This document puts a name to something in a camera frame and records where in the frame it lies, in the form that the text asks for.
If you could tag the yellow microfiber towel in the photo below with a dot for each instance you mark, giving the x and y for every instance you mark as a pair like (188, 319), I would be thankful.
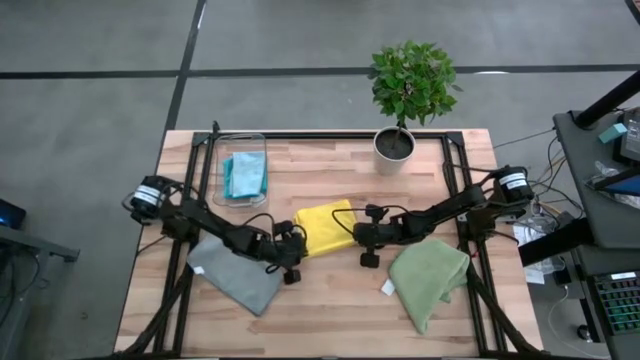
(325, 227)

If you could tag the black desk support beam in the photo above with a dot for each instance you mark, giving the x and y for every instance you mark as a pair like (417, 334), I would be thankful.
(550, 245)

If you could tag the backlit keyboard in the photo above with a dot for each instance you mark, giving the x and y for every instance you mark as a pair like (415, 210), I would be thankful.
(620, 305)

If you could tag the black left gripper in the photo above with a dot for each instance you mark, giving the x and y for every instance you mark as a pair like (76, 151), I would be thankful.
(287, 247)

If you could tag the grey side desk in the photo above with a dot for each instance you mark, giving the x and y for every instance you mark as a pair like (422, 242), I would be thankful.
(585, 200)

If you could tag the black diagonal pole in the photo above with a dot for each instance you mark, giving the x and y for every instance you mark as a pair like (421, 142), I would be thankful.
(610, 100)

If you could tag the clear plastic bin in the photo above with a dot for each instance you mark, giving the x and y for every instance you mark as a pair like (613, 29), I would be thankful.
(240, 140)

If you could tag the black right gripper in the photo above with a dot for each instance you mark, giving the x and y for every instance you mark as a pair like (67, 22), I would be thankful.
(375, 232)

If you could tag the grey microfiber towel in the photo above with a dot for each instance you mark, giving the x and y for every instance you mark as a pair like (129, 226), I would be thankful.
(235, 275)

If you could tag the green microfiber towel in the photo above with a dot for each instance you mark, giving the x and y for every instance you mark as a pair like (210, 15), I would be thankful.
(425, 285)

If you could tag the blue-lit black device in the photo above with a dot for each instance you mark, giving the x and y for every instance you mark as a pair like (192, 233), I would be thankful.
(10, 217)

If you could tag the teal fluffy microfiber towel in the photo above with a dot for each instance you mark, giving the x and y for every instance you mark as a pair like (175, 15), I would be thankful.
(227, 180)

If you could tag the white plant pot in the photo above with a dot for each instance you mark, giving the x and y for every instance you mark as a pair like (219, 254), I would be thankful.
(385, 165)

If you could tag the black aluminium table frame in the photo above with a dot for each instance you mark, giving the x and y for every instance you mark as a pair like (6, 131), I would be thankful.
(325, 135)

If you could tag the black desktop device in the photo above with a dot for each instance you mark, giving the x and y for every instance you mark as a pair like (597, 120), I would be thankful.
(632, 135)

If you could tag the green leafy plant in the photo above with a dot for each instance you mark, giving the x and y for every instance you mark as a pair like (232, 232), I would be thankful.
(412, 82)

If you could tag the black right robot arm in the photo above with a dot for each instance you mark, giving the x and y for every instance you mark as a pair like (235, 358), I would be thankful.
(450, 205)

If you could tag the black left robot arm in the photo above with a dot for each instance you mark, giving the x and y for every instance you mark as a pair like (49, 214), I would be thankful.
(200, 220)

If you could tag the small teal box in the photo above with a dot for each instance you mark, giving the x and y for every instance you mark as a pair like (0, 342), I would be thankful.
(612, 133)

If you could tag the white papers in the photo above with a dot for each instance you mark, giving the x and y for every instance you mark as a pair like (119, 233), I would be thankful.
(530, 235)

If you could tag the dark blue tablet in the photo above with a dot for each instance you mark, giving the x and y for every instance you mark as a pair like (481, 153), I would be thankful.
(625, 186)

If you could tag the grey metal stand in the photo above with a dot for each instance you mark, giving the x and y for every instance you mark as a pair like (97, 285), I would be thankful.
(30, 242)

